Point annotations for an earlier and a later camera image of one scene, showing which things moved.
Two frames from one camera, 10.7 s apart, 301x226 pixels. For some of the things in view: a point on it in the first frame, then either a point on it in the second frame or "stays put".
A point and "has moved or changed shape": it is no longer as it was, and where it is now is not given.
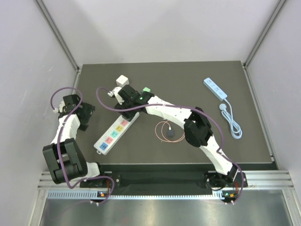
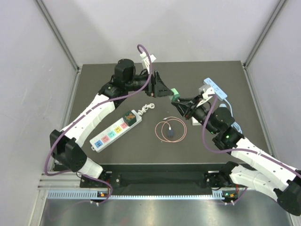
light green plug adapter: [146, 89] has moved or changed shape
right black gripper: [128, 116] -> [183, 107]
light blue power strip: [233, 126] stays put
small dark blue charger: [170, 133] stays put
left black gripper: [88, 110] -> [156, 88]
